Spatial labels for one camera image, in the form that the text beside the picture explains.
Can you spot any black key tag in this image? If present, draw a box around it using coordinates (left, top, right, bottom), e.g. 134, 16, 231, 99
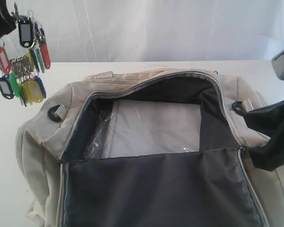
18, 20, 34, 48
0, 75, 14, 100

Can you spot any small green key tag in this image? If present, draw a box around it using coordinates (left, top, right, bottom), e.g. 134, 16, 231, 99
35, 48, 45, 73

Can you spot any red key tag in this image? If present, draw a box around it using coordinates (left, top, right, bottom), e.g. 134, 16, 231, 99
40, 43, 51, 69
0, 47, 11, 75

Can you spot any green plastic key tag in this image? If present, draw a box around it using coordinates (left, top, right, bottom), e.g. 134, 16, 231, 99
9, 72, 22, 99

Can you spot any colourful key tag bunch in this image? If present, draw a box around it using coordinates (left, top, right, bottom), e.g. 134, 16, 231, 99
0, 4, 47, 82

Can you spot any blue plastic key tag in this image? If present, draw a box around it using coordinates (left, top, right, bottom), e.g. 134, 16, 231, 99
34, 76, 47, 99

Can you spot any beige duffel bag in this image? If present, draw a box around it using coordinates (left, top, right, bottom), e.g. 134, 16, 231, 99
17, 69, 284, 227

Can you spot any yellow key tag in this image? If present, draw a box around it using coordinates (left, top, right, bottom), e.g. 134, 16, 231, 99
20, 80, 43, 105

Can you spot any clear plastic wrap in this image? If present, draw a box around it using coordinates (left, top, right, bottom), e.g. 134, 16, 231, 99
84, 100, 201, 158

